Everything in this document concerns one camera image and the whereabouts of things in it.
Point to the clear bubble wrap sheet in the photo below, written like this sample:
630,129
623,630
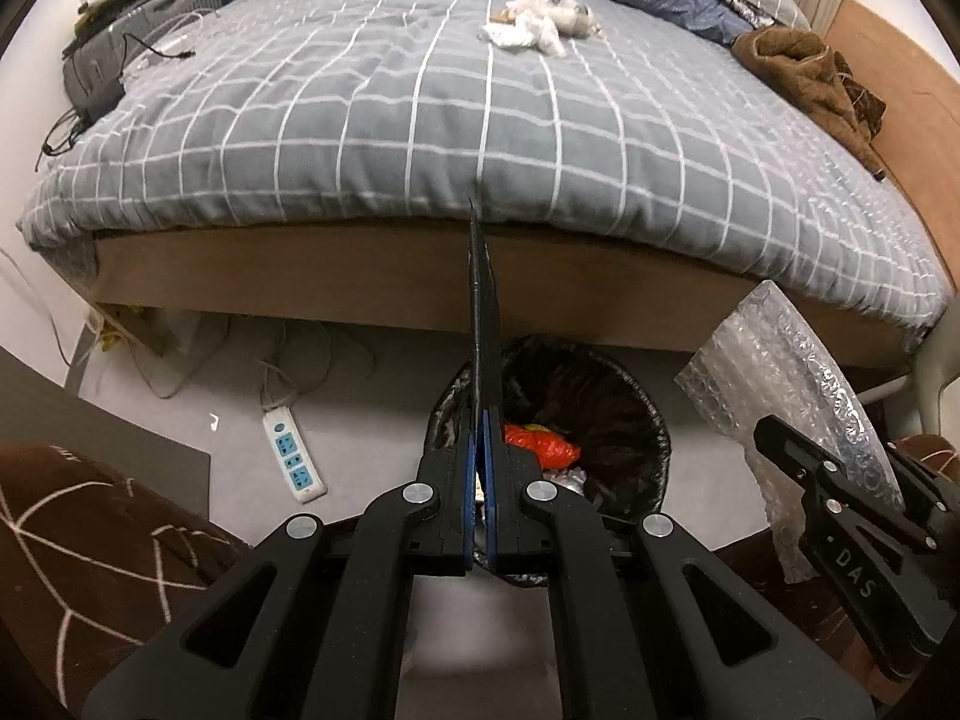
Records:
765,360

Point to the grey checked bed sheet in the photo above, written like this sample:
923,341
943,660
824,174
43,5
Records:
450,127

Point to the dark packet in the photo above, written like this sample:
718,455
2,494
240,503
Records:
484,330

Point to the brown patterned blanket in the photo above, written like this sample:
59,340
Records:
75,562

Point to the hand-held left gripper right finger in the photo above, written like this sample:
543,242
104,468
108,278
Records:
491,510

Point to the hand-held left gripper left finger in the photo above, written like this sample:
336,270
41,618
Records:
471,510

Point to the white power strip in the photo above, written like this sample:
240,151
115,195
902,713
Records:
294,459

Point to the brown fleece garment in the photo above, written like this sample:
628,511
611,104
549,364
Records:
795,67

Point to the red plastic bag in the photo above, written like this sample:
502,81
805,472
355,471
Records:
547,446

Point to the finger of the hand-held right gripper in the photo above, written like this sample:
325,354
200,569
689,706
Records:
934,491
810,465

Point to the grey suitcase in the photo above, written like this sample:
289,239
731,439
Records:
180,4

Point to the wooden bed frame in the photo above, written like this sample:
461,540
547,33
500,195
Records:
300,277

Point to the dark grey flat board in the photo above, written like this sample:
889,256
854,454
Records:
90,420

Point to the dark brown patterned garment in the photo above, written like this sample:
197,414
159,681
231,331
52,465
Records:
862,101

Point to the person's right leg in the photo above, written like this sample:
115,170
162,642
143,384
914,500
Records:
787,641

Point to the trash bin with black liner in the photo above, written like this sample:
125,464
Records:
607,405

